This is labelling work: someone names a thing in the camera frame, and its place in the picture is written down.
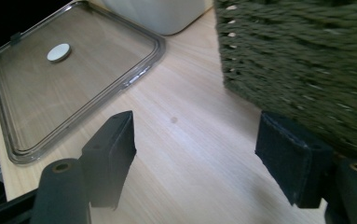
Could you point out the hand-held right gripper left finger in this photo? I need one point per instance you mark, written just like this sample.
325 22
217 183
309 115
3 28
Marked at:
107 161

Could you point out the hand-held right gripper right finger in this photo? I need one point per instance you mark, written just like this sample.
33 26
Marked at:
294 161

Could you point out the clear plastic lid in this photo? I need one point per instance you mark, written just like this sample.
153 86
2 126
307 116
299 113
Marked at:
73 84

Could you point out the green woven basket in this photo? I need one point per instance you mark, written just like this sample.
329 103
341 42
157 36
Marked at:
306 62

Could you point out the cream divided organizer box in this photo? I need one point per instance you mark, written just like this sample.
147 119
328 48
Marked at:
157 15

